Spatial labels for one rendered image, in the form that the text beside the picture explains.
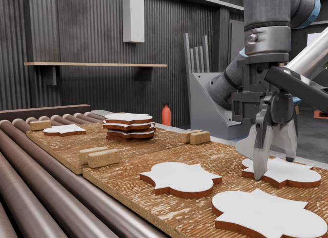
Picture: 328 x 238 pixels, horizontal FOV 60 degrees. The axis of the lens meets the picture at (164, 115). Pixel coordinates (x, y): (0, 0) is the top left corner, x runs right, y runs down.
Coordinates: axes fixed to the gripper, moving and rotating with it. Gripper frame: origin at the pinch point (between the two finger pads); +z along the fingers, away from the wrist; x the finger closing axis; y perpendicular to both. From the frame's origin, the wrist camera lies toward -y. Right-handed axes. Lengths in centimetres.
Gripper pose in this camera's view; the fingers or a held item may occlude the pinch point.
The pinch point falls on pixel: (278, 169)
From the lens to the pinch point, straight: 54.8
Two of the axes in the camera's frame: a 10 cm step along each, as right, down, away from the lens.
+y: -6.3, -0.5, 7.7
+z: 0.4, 9.9, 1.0
